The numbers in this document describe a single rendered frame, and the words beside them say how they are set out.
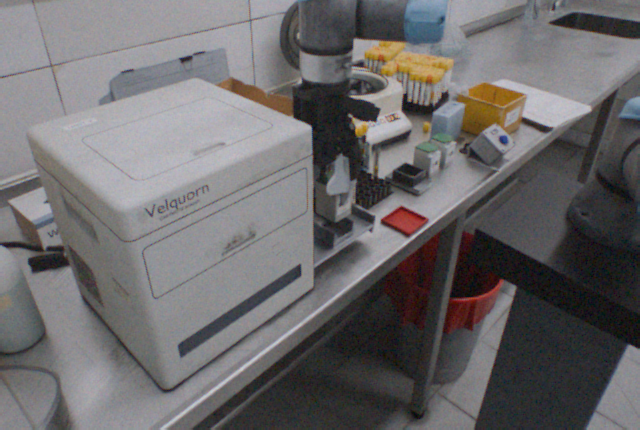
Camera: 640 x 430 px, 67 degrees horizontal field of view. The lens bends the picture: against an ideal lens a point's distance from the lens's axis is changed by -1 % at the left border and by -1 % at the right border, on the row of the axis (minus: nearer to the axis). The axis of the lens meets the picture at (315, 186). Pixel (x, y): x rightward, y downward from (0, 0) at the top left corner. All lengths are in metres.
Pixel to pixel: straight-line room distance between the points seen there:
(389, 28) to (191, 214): 0.33
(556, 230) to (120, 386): 0.72
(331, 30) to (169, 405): 0.53
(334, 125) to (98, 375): 0.48
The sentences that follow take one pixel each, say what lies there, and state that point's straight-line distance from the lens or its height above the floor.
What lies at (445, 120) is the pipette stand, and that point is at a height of 0.96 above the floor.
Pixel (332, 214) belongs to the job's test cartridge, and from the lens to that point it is 0.82.
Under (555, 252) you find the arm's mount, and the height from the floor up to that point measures 0.94.
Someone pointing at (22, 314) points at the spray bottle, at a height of 0.94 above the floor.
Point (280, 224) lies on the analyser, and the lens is 0.69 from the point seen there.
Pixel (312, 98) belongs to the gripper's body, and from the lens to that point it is 0.68.
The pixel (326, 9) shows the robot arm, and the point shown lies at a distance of 0.66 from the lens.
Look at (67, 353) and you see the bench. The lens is 0.82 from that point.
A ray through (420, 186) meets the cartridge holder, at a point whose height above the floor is 0.89.
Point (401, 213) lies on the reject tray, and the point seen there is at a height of 0.88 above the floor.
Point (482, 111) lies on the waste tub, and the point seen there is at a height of 0.95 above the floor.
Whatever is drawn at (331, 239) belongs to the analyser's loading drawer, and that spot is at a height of 0.93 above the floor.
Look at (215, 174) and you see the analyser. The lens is 0.57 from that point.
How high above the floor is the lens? 1.45
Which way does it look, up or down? 32 degrees down
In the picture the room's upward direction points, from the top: straight up
